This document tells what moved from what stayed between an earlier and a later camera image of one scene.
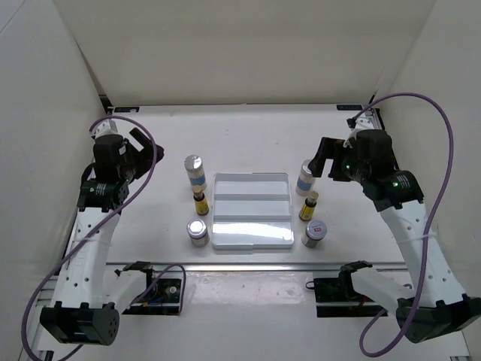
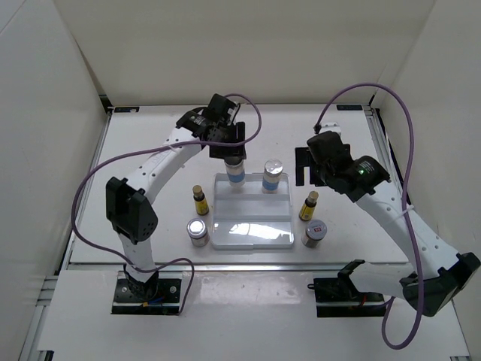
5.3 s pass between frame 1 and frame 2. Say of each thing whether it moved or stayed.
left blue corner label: stayed
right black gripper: moved
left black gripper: moved
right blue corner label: stayed
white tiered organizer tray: stayed
